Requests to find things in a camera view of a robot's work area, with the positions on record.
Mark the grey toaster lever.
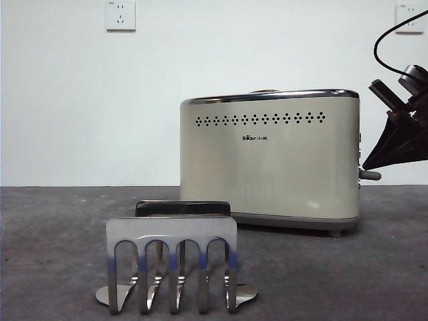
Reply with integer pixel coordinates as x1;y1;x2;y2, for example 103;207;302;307
359;169;382;181

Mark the cream toaster with chrome top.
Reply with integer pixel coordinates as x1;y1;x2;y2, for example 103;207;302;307
179;88;362;238

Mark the stainless steel toast rack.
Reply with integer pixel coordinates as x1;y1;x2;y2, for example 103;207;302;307
95;199;258;316

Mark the black cable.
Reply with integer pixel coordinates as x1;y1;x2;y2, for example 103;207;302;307
373;8;428;78

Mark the white wall socket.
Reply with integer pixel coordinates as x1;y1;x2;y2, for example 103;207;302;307
395;3;425;35
106;0;137;33

